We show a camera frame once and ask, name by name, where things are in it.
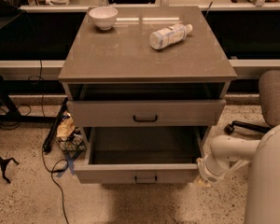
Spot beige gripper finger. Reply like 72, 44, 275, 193
193, 175, 209, 188

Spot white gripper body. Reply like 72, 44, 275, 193
197, 154, 230, 183

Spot grey drawer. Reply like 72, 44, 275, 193
67, 99, 226, 127
75, 126, 208, 184

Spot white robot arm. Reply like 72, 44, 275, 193
197, 125, 280, 224

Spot grey top drawer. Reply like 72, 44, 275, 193
67, 99, 226, 127

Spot grey drawer cabinet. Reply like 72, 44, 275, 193
57, 5, 238, 182

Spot grey office chair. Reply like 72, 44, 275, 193
224, 70, 280, 135

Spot blue tape cross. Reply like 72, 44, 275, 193
56, 150, 82, 177

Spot snack bags on floor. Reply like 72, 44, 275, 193
56, 111, 86, 151

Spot white plastic bottle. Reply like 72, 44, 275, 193
149, 23, 193, 50

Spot black power strip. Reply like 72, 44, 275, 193
42, 98, 68, 153

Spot white ceramic bowl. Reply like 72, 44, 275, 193
89, 7, 118, 30

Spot black floor cable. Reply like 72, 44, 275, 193
40, 142, 70, 224

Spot black table leg frame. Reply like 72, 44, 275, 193
0, 72, 59, 125

